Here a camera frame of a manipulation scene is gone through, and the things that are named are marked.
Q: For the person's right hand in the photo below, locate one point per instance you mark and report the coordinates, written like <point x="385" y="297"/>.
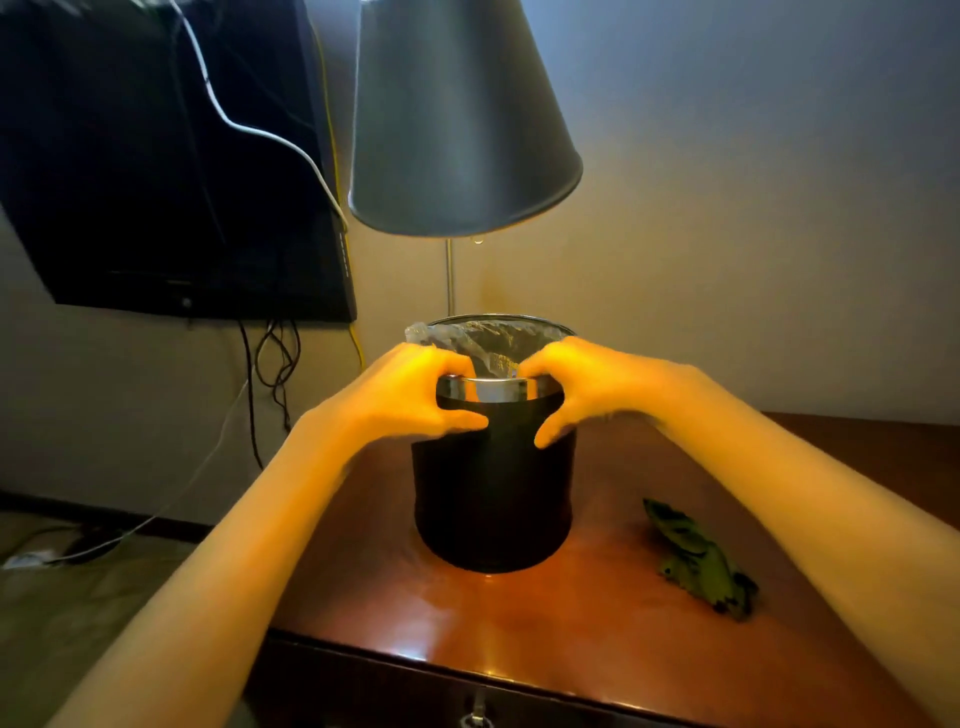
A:
<point x="607" y="382"/>

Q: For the person's left hand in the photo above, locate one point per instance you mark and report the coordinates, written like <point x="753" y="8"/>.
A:
<point x="390" y="397"/>

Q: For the clear plastic bin liner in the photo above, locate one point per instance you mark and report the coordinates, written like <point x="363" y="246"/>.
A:
<point x="499" y="345"/>

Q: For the black metal trash bin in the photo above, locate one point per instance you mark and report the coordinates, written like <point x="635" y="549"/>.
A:
<point x="487" y="495"/>

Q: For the green cleaning cloth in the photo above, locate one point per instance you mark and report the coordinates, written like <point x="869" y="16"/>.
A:
<point x="697" y="562"/>

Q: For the person's left forearm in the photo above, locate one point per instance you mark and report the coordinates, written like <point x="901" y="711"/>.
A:
<point x="202" y="592"/>

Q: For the person's right forearm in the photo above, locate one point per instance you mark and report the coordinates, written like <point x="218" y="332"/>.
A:
<point x="825" y="510"/>

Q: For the brown wooden table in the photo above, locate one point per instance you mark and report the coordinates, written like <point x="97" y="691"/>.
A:
<point x="600" y="637"/>

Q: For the grey shade metal lamp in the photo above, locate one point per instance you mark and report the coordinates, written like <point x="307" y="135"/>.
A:
<point x="457" y="120"/>

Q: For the black television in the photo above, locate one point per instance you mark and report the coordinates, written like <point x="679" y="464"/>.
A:
<point x="135" y="165"/>

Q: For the white power strip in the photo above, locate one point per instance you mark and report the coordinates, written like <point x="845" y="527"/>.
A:
<point x="26" y="561"/>

